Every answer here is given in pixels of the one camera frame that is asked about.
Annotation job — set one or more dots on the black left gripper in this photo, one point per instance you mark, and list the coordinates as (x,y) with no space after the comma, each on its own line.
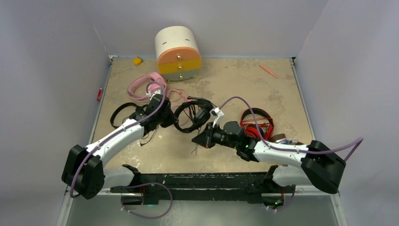
(171,119)

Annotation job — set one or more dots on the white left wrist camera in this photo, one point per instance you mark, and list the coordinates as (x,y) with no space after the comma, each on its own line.
(154,89)

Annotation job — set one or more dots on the orange pencil stick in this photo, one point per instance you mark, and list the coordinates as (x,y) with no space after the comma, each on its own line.
(268,71)

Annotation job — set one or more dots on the brown leather silver headphones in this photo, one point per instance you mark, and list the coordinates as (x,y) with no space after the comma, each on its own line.
(280,137)

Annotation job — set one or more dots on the red black headphones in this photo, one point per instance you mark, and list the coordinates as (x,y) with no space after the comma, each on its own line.
(257,123)

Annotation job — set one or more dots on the small red clip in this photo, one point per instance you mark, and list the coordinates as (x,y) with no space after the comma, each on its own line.
(99,95)

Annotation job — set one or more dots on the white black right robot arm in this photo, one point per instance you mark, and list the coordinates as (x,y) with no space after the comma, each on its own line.
(313,164)

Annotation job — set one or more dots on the cream orange yellow drawer box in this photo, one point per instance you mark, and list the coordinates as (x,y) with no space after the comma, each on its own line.
(177,53)

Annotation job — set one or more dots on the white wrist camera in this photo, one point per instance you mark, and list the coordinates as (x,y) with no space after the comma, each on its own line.
(154,89)
(218,115)

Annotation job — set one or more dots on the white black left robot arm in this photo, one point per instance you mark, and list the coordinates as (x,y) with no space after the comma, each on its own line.
(84,170)

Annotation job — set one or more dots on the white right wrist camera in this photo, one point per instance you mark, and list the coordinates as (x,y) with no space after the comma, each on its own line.
(218,115)

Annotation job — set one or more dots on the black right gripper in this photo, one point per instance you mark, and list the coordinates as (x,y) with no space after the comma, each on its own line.
(205,139)

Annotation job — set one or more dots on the small yellow block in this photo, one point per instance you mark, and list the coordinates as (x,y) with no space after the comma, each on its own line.
(137,61)

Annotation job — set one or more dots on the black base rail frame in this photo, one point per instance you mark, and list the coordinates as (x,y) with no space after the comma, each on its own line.
(251,187)

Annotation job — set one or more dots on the pink headphones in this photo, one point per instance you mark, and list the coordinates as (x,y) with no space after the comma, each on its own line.
(148,79)

